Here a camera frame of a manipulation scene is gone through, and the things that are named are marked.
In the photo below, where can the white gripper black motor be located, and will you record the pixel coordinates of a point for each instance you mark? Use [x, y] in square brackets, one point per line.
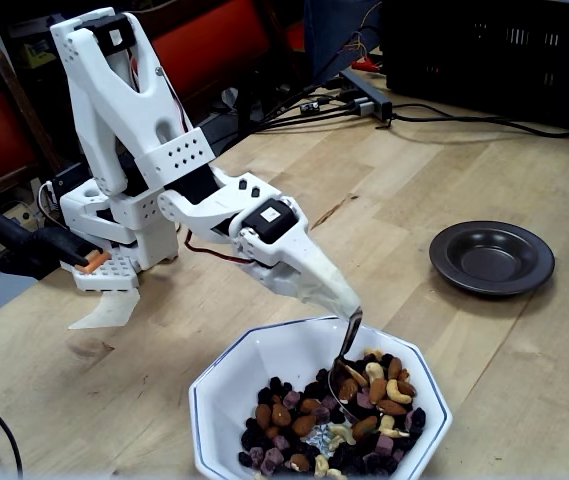
[298, 246]

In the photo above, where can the bent metal spoon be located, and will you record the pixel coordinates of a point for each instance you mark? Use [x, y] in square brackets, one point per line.
[351, 332]

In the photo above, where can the white octagonal bowl blue rim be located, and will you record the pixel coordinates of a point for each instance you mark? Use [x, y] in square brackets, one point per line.
[264, 360]

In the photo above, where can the large trail mix heap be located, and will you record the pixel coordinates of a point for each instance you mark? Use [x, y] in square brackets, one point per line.
[284, 415]

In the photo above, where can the white robot arm with base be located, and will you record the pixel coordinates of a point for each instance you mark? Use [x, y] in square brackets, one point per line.
[109, 100]

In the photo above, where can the dark brown plate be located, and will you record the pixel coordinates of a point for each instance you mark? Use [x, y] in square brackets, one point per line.
[494, 260]

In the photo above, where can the small black circuit board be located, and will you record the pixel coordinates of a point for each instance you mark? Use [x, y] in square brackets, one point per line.
[314, 106]

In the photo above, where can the grey usb hub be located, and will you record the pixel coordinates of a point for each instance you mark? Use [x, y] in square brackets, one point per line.
[369, 97]

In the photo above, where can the red alligator clip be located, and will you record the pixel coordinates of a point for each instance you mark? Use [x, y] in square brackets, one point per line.
[364, 64]

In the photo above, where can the person in dark blue clothes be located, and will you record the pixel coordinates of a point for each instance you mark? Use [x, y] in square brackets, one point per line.
[339, 35]

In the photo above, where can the black clamp orange tip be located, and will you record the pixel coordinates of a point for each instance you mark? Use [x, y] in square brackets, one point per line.
[39, 245]

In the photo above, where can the black plastic crate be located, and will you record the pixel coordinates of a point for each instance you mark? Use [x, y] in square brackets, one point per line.
[489, 50]

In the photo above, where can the yellow green labelled box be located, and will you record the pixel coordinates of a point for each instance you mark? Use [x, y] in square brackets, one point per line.
[39, 55]

